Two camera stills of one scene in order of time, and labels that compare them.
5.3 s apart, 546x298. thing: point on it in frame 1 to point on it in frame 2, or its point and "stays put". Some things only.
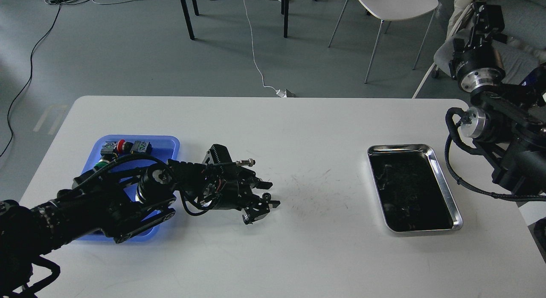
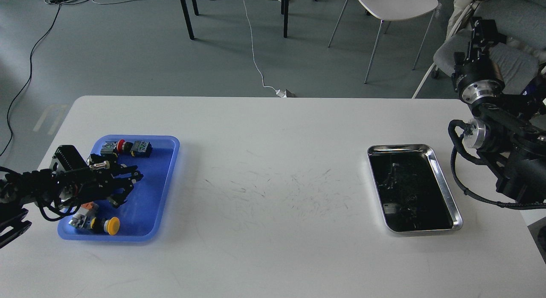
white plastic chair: [390, 5] stays put
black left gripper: [226, 185] to [86, 184]
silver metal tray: [413, 194] stays put
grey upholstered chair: [525, 21] stays put
